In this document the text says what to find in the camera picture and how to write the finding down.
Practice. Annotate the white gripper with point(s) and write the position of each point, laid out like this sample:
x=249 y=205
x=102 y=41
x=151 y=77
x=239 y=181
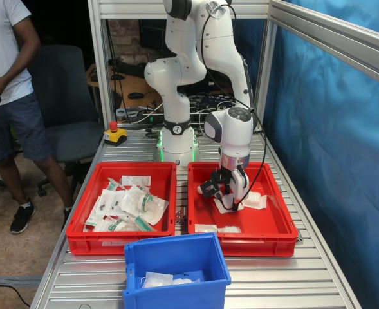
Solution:
x=241 y=188

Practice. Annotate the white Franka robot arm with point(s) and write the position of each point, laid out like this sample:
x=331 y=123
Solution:
x=176 y=80

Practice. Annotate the person left forearm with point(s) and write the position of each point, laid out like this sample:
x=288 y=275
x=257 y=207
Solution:
x=22 y=66

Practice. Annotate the yellow emergency stop box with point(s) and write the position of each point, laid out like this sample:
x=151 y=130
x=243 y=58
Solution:
x=115 y=136

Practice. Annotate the red plastic crate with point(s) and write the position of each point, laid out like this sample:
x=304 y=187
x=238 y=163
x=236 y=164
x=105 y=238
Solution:
x=79 y=241
x=256 y=222

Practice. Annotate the blue plastic storage bin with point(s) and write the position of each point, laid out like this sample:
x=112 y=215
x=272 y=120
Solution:
x=176 y=254

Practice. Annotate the packed round filter green band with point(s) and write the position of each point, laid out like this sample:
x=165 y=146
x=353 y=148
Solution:
x=145 y=202
x=118 y=225

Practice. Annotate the clear packet in blue bin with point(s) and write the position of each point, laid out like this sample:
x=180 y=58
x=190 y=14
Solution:
x=186 y=281

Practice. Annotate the packed green syringe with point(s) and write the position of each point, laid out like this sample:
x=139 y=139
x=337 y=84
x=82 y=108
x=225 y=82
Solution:
x=144 y=224
x=143 y=189

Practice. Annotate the white printed paper packet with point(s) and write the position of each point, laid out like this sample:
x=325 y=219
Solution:
x=136 y=180

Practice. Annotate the blue backdrop curtain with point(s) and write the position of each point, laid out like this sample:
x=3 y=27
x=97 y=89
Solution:
x=337 y=161

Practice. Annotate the clear needle blister pack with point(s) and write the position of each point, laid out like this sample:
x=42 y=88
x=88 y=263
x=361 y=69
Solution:
x=108 y=202

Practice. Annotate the paper pack with green stripe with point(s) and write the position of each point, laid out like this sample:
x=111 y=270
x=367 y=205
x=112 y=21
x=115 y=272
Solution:
x=92 y=219

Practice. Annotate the black computer mouse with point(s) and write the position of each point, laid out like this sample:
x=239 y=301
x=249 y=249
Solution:
x=135 y=95

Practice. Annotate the wooden desk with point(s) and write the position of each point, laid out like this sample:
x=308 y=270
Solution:
x=128 y=85

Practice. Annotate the black keyboard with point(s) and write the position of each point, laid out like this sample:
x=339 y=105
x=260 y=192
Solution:
x=128 y=69

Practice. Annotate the black monitor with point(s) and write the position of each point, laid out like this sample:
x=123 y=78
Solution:
x=152 y=35

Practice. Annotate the dark blue office chair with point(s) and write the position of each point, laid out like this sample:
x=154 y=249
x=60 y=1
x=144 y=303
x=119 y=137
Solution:
x=63 y=83

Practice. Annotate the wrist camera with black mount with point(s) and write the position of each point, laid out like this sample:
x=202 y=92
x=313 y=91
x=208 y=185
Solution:
x=210 y=189

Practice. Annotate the perforated steel bracket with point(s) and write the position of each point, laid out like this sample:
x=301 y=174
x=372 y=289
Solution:
x=299 y=236
x=181 y=219

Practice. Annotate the aluminium frame post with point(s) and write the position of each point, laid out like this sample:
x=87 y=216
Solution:
x=99 y=64
x=266 y=64

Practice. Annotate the aluminium frame beam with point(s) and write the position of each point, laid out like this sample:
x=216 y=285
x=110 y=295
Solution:
x=337 y=38
x=134 y=9

